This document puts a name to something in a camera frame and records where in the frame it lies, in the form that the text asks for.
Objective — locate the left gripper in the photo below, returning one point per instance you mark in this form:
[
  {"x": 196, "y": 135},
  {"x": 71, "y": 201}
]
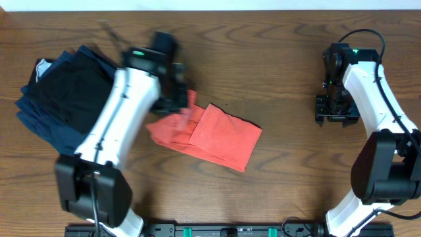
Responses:
[{"x": 172, "y": 103}]

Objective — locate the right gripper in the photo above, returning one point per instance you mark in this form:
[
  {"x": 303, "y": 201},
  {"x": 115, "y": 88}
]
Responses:
[{"x": 321, "y": 111}]

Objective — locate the red printed t-shirt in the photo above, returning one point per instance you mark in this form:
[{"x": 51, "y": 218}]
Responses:
[{"x": 209, "y": 134}]

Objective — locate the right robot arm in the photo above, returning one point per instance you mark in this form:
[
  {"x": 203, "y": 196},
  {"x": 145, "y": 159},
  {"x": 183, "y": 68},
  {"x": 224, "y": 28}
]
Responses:
[{"x": 386, "y": 172}]

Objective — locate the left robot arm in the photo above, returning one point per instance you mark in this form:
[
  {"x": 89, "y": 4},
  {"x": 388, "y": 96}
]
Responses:
[{"x": 91, "y": 183}]

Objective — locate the black folded garment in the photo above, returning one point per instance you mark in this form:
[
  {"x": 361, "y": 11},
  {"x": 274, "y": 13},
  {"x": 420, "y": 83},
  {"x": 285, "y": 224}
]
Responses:
[{"x": 75, "y": 92}]

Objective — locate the black garment with white label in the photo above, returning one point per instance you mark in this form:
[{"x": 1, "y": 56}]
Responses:
[{"x": 40, "y": 67}]

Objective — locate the navy folded garment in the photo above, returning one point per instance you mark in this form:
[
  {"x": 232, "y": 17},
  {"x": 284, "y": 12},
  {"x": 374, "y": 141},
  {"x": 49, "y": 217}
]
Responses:
[{"x": 62, "y": 137}]

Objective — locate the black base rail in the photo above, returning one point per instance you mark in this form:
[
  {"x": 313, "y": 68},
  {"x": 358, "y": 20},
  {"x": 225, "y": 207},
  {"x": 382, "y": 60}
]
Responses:
[{"x": 289, "y": 229}]

